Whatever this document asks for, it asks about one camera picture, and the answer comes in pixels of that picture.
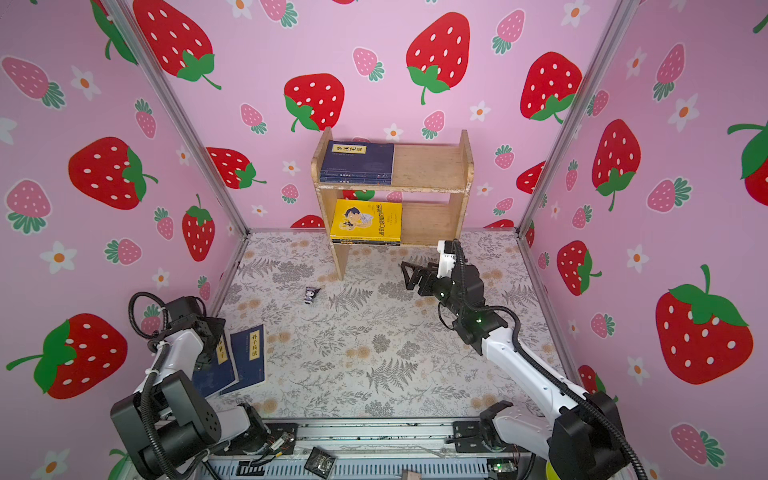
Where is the right aluminium corner post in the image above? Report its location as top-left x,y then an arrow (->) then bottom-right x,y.
516,0 -> 640,239

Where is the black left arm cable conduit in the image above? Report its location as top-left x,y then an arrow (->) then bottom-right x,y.
127,291 -> 211,480

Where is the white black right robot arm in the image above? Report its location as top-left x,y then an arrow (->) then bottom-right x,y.
401,262 -> 647,479

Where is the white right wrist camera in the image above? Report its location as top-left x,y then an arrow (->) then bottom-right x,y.
437,240 -> 457,279

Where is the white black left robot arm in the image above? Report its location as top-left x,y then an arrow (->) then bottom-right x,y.
110,291 -> 271,479

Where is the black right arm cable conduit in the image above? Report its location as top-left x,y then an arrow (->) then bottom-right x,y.
449,239 -> 649,480

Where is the aluminium corner post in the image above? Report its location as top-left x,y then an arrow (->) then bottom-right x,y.
516,0 -> 640,239
104,0 -> 250,237

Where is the left aluminium corner post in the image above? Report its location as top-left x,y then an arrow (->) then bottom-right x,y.
104,0 -> 250,237

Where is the wooden two-tier shelf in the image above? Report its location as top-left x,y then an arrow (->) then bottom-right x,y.
311,128 -> 474,248

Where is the navy book yellow label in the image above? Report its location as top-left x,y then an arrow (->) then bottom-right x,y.
319,174 -> 392,185

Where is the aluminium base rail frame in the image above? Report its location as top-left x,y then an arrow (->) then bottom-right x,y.
119,416 -> 631,480

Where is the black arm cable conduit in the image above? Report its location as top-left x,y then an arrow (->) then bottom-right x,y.
127,291 -> 211,480
449,239 -> 649,480

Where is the Kuromi toy figurine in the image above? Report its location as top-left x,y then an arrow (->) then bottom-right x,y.
304,287 -> 321,305

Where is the black antler cover book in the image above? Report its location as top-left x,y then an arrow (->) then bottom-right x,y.
331,239 -> 401,246

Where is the yellow cartoon cover book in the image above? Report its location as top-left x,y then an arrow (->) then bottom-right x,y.
330,199 -> 403,242

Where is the small black electronic module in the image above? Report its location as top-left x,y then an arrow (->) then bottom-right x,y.
304,447 -> 337,480

